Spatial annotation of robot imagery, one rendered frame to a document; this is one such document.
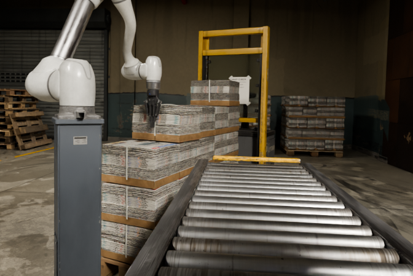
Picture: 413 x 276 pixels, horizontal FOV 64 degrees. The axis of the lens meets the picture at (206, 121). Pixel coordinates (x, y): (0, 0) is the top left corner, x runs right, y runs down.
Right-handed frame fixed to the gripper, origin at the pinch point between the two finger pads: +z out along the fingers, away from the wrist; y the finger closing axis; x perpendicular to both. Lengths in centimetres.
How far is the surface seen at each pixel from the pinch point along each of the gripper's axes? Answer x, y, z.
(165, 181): 14.6, -18.8, 33.1
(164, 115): -2.0, -7.4, -4.1
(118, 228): 25, 6, 62
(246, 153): -159, -14, 38
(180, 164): -4.3, -18.5, 26.3
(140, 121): -3.7, 11.9, 0.4
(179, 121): -2.2, -18.1, -1.0
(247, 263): 123, -101, 17
